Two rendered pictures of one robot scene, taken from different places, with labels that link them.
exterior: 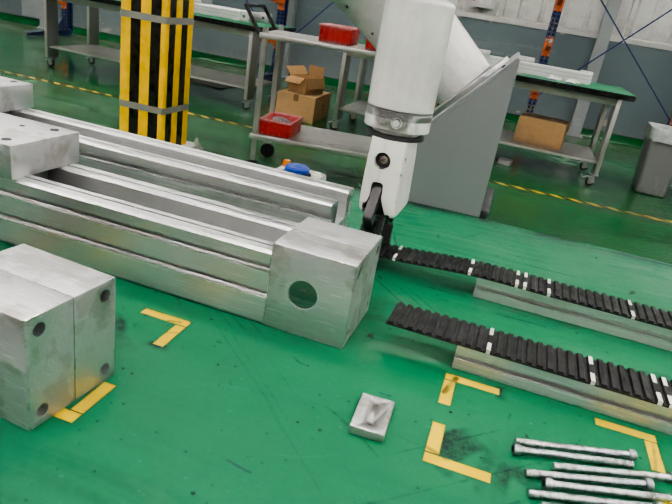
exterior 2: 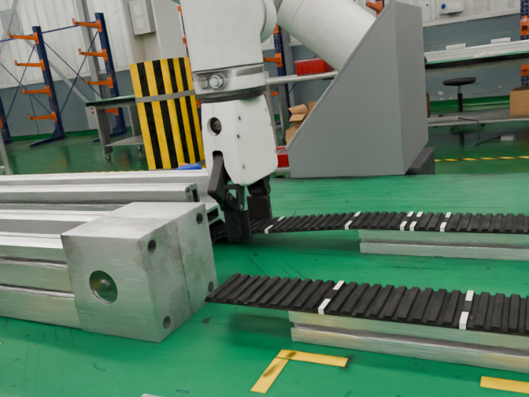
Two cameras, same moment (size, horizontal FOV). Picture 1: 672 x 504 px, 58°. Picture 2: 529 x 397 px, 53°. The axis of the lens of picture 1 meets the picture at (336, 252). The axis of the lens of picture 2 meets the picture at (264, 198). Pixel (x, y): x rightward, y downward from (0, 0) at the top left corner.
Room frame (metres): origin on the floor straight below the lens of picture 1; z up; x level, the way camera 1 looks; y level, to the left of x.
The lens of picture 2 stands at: (0.16, -0.22, 1.00)
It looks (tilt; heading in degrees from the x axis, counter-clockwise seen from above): 15 degrees down; 13
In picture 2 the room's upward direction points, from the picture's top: 8 degrees counter-clockwise
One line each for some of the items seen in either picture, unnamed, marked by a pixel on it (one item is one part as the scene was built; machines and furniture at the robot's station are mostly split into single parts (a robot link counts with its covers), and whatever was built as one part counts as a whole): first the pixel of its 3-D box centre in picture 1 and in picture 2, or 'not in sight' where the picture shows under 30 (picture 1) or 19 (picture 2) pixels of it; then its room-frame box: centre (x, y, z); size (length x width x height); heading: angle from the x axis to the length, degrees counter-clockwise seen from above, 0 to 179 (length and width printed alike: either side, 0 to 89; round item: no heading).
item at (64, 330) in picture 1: (38, 324); not in sight; (0.42, 0.23, 0.83); 0.11 x 0.10 x 0.10; 161
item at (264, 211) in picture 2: (383, 223); (262, 198); (0.81, -0.06, 0.83); 0.03 x 0.03 x 0.07; 75
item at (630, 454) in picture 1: (575, 448); not in sight; (0.43, -0.23, 0.78); 0.11 x 0.01 x 0.01; 93
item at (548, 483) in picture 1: (607, 490); not in sight; (0.38, -0.24, 0.78); 0.11 x 0.01 x 0.01; 95
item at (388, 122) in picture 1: (397, 120); (228, 81); (0.77, -0.05, 0.98); 0.09 x 0.08 x 0.03; 165
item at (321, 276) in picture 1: (327, 275); (153, 260); (0.61, 0.00, 0.83); 0.12 x 0.09 x 0.10; 165
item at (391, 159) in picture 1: (388, 167); (237, 134); (0.77, -0.05, 0.92); 0.10 x 0.07 x 0.11; 165
